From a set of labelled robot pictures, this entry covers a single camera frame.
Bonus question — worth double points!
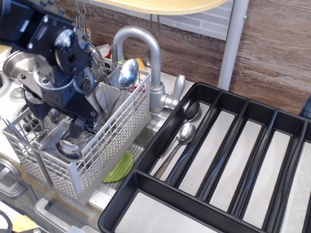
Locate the white metal post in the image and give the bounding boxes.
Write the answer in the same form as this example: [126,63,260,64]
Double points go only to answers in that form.
[218,0,249,91]

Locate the light wooden shelf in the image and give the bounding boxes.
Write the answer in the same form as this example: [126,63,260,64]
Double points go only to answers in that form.
[95,0,227,16]

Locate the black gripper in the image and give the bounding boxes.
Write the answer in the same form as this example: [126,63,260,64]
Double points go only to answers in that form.
[17,66,99,139]

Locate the upright steel fork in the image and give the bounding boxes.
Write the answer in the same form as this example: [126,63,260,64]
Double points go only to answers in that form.
[111,44,118,71]

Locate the green plate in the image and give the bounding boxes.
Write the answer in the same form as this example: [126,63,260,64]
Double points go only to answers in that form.
[103,150,134,183]

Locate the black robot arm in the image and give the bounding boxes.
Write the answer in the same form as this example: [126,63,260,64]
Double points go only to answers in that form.
[0,0,98,138]

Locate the front steel spoon in basket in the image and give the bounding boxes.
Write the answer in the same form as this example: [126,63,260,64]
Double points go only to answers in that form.
[56,140,83,163]

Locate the steel spoon in tray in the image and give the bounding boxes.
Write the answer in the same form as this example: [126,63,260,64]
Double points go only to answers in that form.
[154,122,196,179]

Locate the steel forks at basket corner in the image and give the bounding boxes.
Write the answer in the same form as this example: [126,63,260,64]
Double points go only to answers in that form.
[2,118,31,147]

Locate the steel pot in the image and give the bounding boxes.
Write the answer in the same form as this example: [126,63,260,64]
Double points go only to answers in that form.
[2,51,35,83]

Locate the silver faucet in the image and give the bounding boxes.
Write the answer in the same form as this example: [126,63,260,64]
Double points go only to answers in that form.
[113,26,186,112]

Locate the black cutlery tray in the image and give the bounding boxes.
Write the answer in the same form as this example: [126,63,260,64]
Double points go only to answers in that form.
[98,83,311,233]

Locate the grey plastic cutlery basket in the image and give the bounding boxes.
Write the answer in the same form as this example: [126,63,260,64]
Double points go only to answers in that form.
[2,70,151,204]

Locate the dark spoon in tray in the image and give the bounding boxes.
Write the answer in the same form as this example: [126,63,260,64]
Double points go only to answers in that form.
[158,101,200,158]

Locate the large upright steel spoon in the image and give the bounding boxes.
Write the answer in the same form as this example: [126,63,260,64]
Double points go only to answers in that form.
[108,59,138,111]

